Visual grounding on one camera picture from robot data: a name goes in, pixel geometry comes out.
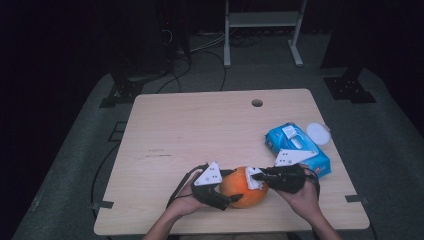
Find left hand-held gripper cable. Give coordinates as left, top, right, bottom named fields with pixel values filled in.
left=165, top=163, right=209, bottom=209

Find hand-held gripper cable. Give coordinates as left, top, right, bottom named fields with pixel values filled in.
left=304, top=166, right=322, bottom=203
left=165, top=163, right=209, bottom=209

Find person's right hand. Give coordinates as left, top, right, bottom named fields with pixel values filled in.
left=276, top=164, right=323, bottom=225

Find person's left hand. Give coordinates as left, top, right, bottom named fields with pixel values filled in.
left=165, top=181, right=209, bottom=220

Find right hand-held gripper cable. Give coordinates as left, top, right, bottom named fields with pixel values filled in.
left=304, top=166, right=322, bottom=203

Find thin black floor cable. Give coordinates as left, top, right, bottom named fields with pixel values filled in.
left=90, top=142, right=121, bottom=214

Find blue wet wipes pack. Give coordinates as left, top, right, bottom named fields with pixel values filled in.
left=264, top=122, right=332, bottom=179

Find white floor cables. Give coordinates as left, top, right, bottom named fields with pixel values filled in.
left=186, top=32, right=228, bottom=55

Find black tape piece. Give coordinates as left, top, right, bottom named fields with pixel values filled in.
left=92, top=200, right=115, bottom=210
left=344, top=194, right=369, bottom=204

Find orange plush toy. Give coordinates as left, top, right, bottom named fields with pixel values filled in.
left=218, top=166, right=270, bottom=209

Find black stand base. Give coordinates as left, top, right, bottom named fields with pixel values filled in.
left=323, top=64, right=378, bottom=104
left=99, top=66, right=168, bottom=109

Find white metal stand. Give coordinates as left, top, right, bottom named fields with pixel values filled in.
left=223, top=0, right=308, bottom=68

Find white round lid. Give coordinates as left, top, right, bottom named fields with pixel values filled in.
left=306, top=121, right=333, bottom=145

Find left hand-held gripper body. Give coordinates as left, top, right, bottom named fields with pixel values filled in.
left=191, top=161, right=234, bottom=212

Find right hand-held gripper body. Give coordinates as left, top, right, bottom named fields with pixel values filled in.
left=268, top=148, right=319, bottom=195

